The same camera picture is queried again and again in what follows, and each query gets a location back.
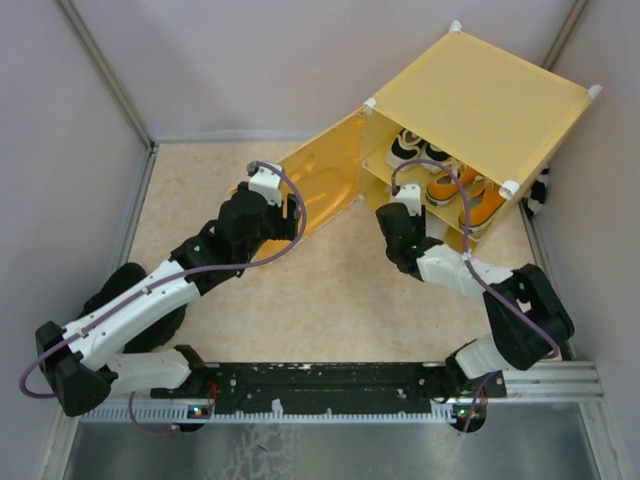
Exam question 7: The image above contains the yellow cabinet door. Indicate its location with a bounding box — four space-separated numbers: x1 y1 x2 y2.
278 109 365 237

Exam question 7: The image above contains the black white sneaker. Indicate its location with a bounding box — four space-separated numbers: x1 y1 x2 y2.
385 129 425 168
421 142 450 174

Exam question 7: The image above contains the orange sneaker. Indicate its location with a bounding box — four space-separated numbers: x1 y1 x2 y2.
425 166 480 206
458 186 505 234

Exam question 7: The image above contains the yellow shoe cabinet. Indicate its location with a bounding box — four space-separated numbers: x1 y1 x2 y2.
359 20 604 256

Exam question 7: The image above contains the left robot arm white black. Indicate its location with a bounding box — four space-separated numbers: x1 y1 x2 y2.
34 167 307 417

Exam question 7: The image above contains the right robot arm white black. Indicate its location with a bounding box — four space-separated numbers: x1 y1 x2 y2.
375 202 575 397

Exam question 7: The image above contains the black white striped slipper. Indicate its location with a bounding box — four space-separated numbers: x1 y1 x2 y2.
521 167 549 218

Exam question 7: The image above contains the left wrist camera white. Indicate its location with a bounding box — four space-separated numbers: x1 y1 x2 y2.
247 161 283 207

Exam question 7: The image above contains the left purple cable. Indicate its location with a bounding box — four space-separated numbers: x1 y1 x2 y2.
18 159 307 399

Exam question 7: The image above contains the purple cable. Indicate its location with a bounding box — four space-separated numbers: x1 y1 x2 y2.
391 159 560 359
18 159 307 399

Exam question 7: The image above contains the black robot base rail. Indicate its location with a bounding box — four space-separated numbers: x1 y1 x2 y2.
151 345 481 415

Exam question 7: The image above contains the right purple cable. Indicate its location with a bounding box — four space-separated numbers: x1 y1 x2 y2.
391 159 560 359

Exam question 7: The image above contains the grey cable duct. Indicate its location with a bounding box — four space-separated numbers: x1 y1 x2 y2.
79 402 466 425

